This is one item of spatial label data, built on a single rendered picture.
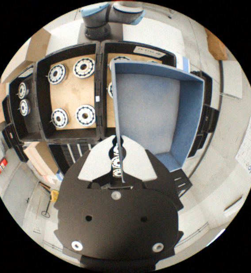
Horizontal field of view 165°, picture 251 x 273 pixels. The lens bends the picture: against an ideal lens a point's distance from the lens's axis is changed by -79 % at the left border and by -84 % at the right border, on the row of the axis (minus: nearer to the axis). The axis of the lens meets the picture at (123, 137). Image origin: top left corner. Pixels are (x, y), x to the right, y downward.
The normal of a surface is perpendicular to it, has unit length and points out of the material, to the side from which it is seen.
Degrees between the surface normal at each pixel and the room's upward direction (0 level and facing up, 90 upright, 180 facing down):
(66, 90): 0
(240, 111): 90
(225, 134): 90
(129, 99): 0
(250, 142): 90
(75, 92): 0
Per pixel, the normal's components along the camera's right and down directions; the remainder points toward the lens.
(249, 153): -0.99, 0.08
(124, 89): 0.13, 0.49
